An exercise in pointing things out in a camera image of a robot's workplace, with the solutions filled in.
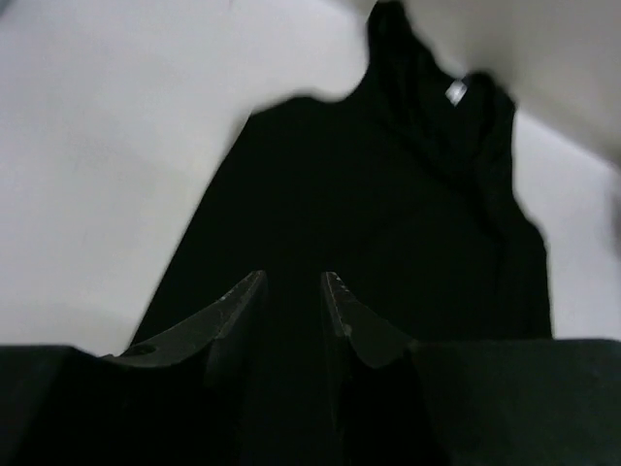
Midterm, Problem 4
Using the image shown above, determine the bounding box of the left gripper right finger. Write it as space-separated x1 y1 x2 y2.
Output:
320 272 437 465

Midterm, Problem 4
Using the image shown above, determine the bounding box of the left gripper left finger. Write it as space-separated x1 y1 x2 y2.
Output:
72 271 268 465

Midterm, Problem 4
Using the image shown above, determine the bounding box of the black tank top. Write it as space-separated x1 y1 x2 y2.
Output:
135 1 552 341

